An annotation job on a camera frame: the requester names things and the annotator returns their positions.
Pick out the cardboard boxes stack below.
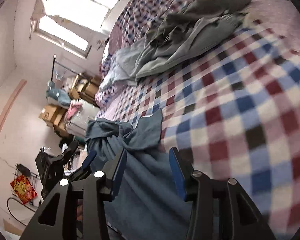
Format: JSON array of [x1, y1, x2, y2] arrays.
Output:
[[39, 75, 101, 137]]

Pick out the olive green garment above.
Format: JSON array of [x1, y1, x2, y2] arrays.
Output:
[[146, 0, 251, 48]]

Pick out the plaid folded quilt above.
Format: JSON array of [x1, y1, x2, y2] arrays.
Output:
[[100, 0, 194, 78]]

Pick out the grey trousers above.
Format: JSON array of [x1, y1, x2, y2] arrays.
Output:
[[135, 14, 243, 81]]

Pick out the clear plastic storage bag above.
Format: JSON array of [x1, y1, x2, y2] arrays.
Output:
[[64, 99, 100, 139]]

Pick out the light blue garment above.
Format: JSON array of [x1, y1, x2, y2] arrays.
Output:
[[99, 38, 146, 91]]

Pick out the red paper decoration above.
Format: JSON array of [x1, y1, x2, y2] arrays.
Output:
[[10, 174, 37, 205]]

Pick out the dark teal sweater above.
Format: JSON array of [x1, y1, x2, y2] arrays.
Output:
[[85, 110, 191, 239]]

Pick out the window with curtain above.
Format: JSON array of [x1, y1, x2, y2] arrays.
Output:
[[30, 0, 120, 59]]

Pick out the plaid bed sheet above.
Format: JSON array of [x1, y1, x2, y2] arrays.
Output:
[[100, 14, 300, 239]]

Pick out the black clothes rack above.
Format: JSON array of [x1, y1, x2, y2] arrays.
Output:
[[50, 55, 83, 83]]

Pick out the blue plush shark toy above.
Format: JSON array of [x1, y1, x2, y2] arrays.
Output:
[[46, 81, 71, 109]]

